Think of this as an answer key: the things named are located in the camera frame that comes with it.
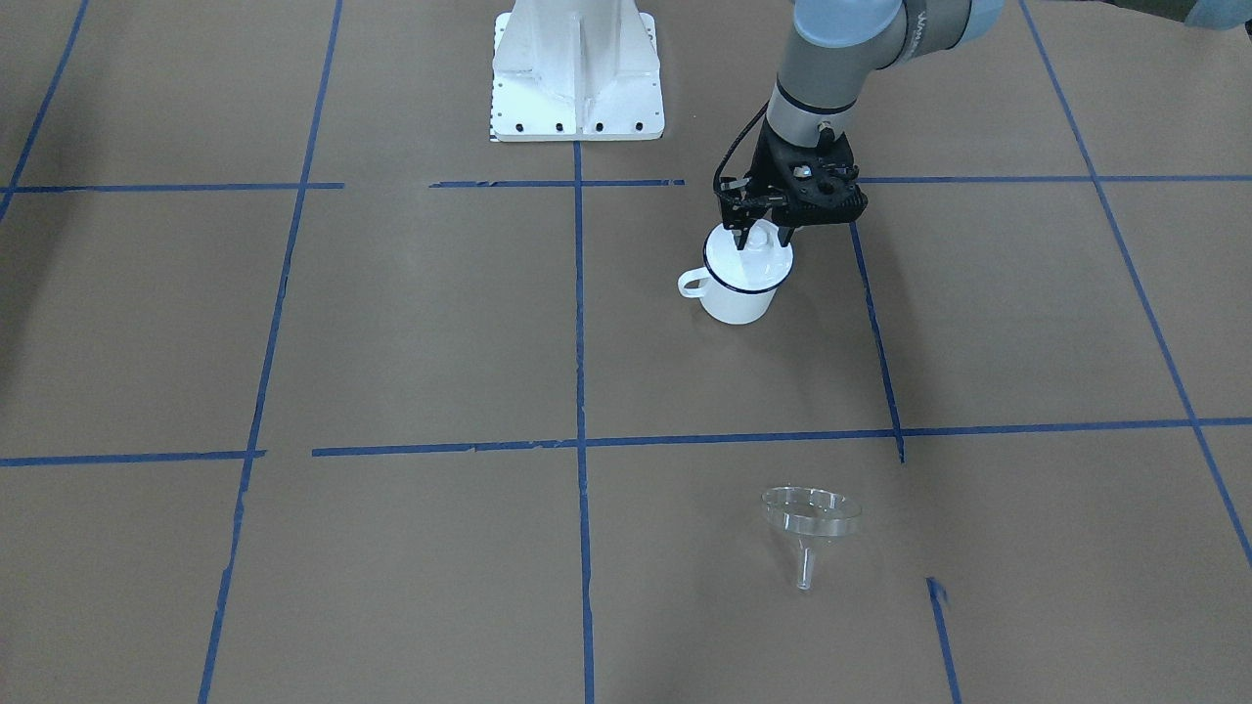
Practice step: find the white cup lid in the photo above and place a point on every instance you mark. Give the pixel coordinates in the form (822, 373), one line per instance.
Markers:
(761, 265)

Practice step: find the brown paper table cover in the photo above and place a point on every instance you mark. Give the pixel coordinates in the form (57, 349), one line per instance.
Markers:
(314, 394)

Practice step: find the white enamel cup blue rim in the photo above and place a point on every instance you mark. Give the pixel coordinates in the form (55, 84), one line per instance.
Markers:
(721, 303)

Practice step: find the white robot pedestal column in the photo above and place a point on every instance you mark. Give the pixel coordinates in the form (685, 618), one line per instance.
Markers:
(575, 70)

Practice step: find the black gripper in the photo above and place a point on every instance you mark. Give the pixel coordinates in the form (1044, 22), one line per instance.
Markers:
(762, 179)

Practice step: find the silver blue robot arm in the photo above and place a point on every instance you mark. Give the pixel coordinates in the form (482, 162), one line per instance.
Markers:
(834, 46)

